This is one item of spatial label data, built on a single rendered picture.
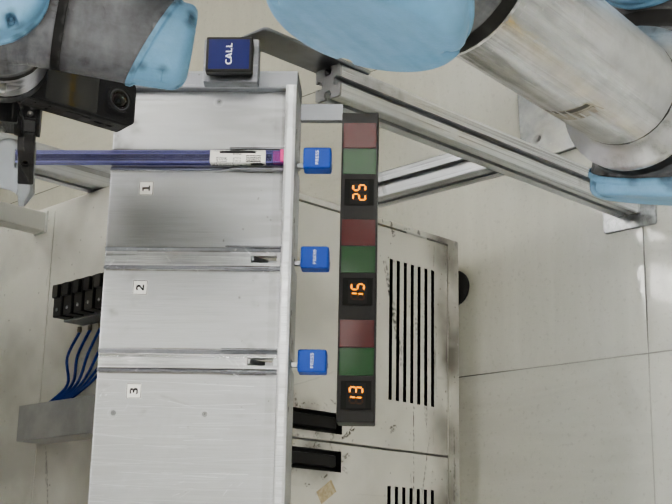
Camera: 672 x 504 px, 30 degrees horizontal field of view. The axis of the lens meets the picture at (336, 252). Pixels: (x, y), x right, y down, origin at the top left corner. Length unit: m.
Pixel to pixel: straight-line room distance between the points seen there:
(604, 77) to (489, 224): 1.24
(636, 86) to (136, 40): 0.39
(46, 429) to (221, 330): 0.49
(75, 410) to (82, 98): 0.61
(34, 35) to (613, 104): 0.45
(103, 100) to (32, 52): 0.18
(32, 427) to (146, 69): 0.85
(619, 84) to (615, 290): 1.05
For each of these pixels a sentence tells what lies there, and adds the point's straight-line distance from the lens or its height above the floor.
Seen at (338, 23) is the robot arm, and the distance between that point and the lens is 0.70.
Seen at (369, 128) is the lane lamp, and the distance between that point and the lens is 1.38.
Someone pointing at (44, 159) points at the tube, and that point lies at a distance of 1.39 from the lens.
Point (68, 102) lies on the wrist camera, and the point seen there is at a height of 1.00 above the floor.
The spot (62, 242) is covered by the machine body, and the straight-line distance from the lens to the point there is 1.88.
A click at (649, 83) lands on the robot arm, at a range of 0.93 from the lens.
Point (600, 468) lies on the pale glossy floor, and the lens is 1.90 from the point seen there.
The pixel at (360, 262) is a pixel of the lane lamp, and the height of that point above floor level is 0.66.
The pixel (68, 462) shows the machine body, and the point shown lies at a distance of 1.78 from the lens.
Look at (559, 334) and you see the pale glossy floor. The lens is 1.97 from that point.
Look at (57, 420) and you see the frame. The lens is 1.73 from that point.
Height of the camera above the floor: 1.58
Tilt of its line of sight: 43 degrees down
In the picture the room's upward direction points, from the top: 75 degrees counter-clockwise
